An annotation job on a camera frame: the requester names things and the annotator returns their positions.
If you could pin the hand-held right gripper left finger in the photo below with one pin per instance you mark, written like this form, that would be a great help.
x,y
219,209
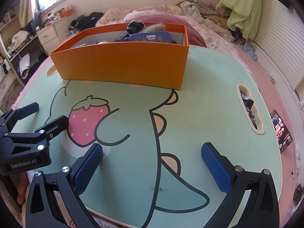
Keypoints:
x,y
87,168

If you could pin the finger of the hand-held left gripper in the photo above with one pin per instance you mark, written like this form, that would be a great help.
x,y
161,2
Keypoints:
x,y
57,124
26,110

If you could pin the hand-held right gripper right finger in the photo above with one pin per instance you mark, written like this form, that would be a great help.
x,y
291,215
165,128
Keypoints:
x,y
216,168

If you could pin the orange cardboard box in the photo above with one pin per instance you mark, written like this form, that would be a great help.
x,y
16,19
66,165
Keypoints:
x,y
118,61

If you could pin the white round item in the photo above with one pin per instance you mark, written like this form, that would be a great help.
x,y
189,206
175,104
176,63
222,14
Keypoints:
x,y
103,42

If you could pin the black and white item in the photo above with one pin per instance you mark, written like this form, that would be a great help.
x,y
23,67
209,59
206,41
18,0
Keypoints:
x,y
135,27

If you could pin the blue metal tin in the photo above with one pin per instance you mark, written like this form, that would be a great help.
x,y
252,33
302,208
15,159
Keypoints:
x,y
149,38

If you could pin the brown furry block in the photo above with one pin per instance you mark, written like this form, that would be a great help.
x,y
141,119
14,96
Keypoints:
x,y
154,27

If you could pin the green cartoon-print desktop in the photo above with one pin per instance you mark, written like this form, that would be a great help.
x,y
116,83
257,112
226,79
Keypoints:
x,y
190,114

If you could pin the person's left hand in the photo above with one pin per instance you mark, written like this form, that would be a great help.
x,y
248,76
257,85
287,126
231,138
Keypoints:
x,y
23,190

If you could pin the white cloth item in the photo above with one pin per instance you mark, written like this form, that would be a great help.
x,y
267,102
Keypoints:
x,y
23,66

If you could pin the cream garment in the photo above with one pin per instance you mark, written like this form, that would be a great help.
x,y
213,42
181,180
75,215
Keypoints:
x,y
20,40

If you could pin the crumpled foil wrappers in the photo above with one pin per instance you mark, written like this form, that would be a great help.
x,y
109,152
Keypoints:
x,y
249,104

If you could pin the smartphone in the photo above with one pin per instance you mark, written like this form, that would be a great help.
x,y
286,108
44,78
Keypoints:
x,y
281,130

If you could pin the white drawer cabinet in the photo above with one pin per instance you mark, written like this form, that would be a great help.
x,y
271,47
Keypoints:
x,y
48,36

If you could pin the dark floral item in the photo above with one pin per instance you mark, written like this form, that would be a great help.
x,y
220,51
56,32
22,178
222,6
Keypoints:
x,y
297,194

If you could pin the beige curtain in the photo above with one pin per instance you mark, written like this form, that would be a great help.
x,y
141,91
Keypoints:
x,y
26,7

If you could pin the orange tray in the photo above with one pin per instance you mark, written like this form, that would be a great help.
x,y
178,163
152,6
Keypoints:
x,y
67,13

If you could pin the black clothes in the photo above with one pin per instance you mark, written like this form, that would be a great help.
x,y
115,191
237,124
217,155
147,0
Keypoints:
x,y
87,20

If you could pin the pink floral duvet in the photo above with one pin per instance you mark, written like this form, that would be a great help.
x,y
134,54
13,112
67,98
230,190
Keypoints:
x,y
114,14

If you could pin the light blue cloth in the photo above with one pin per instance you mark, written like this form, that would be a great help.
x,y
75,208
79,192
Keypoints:
x,y
250,48

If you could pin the white slatted panel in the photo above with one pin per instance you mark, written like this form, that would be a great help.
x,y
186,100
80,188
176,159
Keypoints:
x,y
280,40

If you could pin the pile of beige clothes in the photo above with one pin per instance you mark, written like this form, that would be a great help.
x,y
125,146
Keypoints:
x,y
204,7

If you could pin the light green hanging garment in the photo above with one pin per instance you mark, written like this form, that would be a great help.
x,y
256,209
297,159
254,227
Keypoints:
x,y
242,4

